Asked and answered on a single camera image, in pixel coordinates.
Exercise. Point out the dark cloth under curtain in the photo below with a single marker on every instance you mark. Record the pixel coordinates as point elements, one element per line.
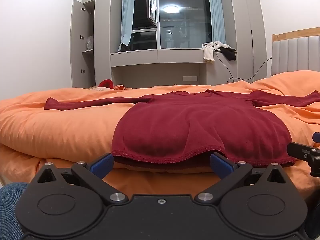
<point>124,47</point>

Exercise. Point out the grey padded wooden headboard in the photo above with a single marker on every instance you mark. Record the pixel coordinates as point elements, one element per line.
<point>295,55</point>

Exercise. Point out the black garment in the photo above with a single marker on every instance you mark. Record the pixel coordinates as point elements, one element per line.
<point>230,53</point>

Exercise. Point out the clear plastic bag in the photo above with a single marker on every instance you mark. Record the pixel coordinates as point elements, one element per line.
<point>89,42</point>

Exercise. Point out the tall grey closed wardrobe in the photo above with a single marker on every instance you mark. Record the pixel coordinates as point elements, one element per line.
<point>245,30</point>

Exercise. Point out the large window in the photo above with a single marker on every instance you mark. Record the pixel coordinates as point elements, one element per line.
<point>185,25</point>

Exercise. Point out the white garment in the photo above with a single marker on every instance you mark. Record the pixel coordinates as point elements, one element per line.
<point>208,52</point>

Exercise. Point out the pink patterned pillow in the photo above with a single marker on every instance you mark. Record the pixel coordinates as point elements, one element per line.
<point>98,89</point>

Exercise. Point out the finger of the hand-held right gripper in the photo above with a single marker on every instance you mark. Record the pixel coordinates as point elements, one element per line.
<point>300,151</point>
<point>316,137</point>

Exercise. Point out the dark red knit sweater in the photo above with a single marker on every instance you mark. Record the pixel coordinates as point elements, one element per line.
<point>187,125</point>

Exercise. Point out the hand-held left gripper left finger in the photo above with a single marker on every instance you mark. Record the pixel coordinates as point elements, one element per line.
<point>102,166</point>

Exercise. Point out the grey wardrobe with shelves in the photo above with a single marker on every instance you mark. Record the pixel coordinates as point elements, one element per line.
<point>102,30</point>

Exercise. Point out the orange blanket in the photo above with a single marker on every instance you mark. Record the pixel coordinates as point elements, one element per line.
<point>62,130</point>

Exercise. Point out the bright red cloth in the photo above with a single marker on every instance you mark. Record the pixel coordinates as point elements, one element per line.
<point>106,83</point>

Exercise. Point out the open grey wardrobe door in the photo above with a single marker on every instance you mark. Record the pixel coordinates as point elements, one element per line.
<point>76,45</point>

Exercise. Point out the person's leg in jeans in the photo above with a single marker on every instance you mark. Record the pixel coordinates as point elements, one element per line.
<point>11,205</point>

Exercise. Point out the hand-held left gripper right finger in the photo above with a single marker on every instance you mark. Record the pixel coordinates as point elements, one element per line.
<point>221,165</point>

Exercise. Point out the light blue curtain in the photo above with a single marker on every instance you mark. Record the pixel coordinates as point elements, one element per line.
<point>216,12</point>
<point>126,12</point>

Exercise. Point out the open window sash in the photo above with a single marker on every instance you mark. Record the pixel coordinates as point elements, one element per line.
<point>152,5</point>

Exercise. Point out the grey window desk unit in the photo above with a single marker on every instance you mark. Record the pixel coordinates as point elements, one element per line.
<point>155,55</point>

